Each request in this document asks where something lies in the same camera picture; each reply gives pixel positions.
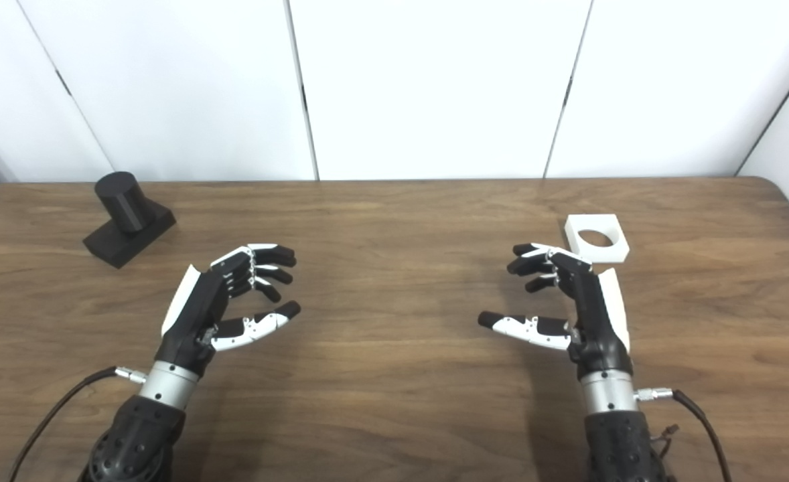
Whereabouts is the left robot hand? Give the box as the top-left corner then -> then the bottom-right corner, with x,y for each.
155,243 -> 301,377

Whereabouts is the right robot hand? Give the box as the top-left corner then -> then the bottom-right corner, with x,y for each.
478,242 -> 634,377

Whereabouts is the white square piece with hole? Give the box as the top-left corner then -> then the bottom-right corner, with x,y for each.
564,214 -> 630,263

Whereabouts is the black peg with square base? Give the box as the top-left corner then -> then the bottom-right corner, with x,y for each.
83,171 -> 177,270

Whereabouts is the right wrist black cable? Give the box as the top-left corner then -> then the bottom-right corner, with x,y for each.
636,387 -> 733,482

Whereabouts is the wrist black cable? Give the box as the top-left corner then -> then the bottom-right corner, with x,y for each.
636,387 -> 733,482
7,366 -> 147,482

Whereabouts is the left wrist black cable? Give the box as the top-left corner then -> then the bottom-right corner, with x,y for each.
7,366 -> 147,482

